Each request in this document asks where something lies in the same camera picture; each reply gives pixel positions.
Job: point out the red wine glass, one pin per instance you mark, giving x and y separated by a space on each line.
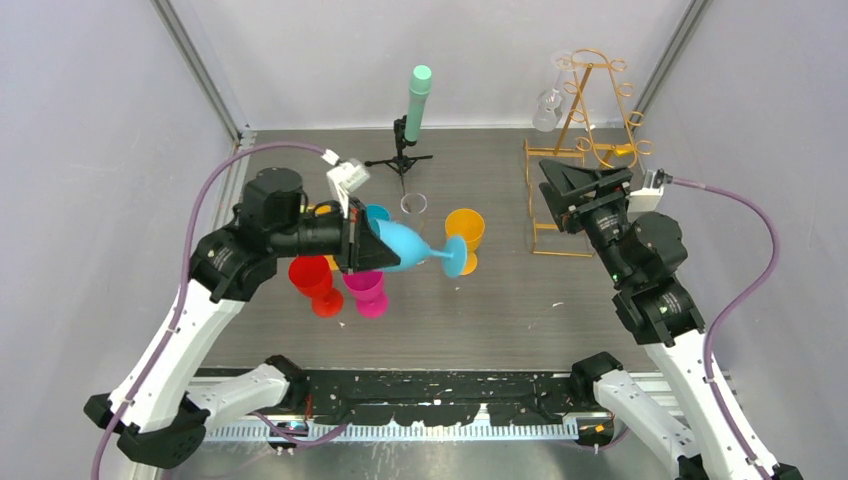
313 278

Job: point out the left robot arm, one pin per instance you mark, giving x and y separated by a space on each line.
153 415

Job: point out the mint green microphone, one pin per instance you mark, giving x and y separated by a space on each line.
419 87

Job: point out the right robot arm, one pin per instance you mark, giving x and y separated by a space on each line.
713 439

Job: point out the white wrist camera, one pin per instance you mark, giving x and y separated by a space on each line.
647 198
343 179

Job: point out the clear wine glass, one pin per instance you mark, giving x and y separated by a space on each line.
413 207
549 109

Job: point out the magenta wine glass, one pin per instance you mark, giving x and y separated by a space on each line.
367 289

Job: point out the gold wire glass rack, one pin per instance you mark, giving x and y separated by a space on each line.
578 143

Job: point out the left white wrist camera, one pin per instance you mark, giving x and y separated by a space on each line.
343 179

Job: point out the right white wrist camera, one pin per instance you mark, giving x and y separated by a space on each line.
647 198

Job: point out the clear wine glass front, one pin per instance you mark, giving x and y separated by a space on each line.
413 207

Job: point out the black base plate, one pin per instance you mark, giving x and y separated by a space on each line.
436 398

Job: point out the cyan wine glass back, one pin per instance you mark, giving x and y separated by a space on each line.
412 249

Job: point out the blue wine glass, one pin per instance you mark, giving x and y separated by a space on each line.
377 212

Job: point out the clear wine glass back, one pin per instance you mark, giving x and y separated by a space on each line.
549 109

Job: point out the orange wine glass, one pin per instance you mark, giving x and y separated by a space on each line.
470 226
320 210

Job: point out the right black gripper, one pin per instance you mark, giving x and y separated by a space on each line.
570 180

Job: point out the aluminium frame rail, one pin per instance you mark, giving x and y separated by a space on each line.
480 428

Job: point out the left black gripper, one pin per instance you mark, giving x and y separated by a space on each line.
361 247

